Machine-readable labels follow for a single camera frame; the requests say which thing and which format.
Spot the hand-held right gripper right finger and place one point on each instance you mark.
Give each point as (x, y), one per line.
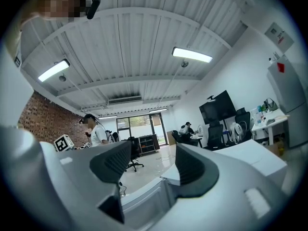
(228, 196)

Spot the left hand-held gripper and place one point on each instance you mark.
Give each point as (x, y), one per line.
(63, 143)

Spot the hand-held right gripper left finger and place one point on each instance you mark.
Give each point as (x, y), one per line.
(60, 189)

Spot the ceiling light panel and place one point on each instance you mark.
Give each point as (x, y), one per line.
(107, 117)
(192, 54)
(54, 70)
(157, 110)

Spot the black office chair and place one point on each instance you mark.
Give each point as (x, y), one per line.
(176, 138)
(215, 133)
(133, 153)
(243, 118)

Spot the round ceiling sensor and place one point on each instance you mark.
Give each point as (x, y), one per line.
(62, 78)
(184, 63)

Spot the white backpack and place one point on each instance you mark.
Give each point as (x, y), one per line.
(237, 130)

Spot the cardboard box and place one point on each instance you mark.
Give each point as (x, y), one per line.
(276, 149)

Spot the white fan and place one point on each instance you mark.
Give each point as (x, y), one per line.
(199, 131)

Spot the ceiling air conditioner vent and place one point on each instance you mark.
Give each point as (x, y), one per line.
(124, 100)

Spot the dark-framed doorway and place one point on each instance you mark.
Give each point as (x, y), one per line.
(137, 124)

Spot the brown cardboard sheet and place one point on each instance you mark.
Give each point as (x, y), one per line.
(171, 137)

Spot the white desk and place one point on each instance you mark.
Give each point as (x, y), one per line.
(269, 123)

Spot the black low shelf cabinet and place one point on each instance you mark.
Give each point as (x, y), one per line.
(148, 144)

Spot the grey handbag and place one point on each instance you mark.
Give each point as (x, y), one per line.
(270, 105)

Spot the person's beige shirt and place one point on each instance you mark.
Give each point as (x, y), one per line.
(13, 42)

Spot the silver refrigerator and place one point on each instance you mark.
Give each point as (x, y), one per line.
(288, 97)

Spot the red diamond paper sticker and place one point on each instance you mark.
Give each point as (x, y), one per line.
(280, 67)

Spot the person's head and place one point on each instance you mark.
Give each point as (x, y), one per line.
(60, 1)

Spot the black wall television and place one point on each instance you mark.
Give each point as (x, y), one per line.
(216, 108)

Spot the black head-mounted camera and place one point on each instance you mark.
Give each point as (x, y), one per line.
(93, 6)

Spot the small white camera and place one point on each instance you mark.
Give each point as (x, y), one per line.
(271, 60)

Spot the grey wall panel box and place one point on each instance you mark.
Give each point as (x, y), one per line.
(279, 36)

